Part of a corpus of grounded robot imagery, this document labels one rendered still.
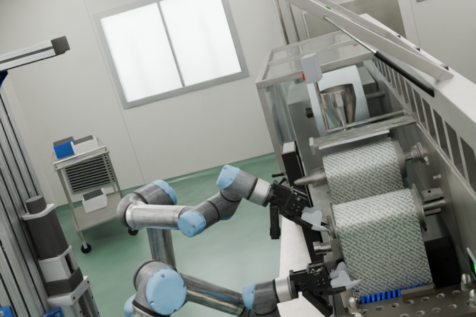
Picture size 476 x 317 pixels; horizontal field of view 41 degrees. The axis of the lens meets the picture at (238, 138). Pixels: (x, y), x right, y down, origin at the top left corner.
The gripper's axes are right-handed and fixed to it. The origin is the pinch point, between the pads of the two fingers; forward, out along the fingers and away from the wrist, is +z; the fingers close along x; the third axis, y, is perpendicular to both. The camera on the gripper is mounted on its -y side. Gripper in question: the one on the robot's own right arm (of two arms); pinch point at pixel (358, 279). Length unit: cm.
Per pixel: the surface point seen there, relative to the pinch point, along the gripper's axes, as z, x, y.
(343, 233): -0.4, -0.2, 15.9
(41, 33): -300, 556, 104
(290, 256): -27, 69, -19
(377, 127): 18, 33, 36
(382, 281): 6.9, -0.3, -2.2
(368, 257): 4.9, -0.2, 6.6
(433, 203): 27.4, 4.7, 16.8
